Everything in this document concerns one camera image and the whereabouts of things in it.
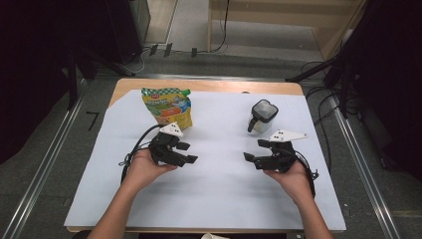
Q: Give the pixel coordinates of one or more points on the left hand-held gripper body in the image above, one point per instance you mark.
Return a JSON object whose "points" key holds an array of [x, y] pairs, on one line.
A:
{"points": [[162, 149]]}

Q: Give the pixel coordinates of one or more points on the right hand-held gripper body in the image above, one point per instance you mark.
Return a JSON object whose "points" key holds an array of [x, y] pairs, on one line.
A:
{"points": [[282, 159]]}

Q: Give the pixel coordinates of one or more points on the yellow green spouted pouch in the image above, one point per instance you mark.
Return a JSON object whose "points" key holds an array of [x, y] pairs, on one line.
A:
{"points": [[166, 106]]}

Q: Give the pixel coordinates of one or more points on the person's right hand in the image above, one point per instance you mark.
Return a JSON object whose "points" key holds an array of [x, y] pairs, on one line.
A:
{"points": [[297, 184]]}

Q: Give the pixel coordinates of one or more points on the person's left hand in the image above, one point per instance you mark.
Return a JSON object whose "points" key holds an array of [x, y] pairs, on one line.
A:
{"points": [[142, 172]]}

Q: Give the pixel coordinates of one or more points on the white table sheet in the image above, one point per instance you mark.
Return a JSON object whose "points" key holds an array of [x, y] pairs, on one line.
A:
{"points": [[219, 192]]}

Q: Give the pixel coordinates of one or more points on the wooden table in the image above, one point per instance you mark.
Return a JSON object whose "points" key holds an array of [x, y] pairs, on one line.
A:
{"points": [[215, 85]]}

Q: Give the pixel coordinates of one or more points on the white crumpled paper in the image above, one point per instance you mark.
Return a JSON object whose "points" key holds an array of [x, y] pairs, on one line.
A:
{"points": [[210, 236]]}

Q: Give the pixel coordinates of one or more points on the black stand leg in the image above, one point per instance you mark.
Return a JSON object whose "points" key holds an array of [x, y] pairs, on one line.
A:
{"points": [[308, 71]]}

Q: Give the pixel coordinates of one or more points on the dark cabinet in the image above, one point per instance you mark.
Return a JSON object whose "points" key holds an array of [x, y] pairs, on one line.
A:
{"points": [[139, 20]]}

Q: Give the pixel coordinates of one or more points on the black curtain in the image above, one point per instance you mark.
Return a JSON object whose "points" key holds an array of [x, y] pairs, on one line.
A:
{"points": [[33, 66], [391, 83]]}

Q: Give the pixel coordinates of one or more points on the metal floor rail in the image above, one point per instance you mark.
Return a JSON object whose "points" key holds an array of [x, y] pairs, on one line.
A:
{"points": [[43, 172], [252, 78], [364, 172]]}

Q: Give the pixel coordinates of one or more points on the small black floor bracket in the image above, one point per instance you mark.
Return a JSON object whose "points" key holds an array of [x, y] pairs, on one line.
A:
{"points": [[168, 49], [194, 52], [153, 49]]}

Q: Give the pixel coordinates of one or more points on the black stand post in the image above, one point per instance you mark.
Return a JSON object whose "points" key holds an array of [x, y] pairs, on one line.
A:
{"points": [[72, 89]]}

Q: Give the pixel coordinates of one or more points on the light wooden frame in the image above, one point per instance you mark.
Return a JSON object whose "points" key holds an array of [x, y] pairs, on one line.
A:
{"points": [[335, 36]]}

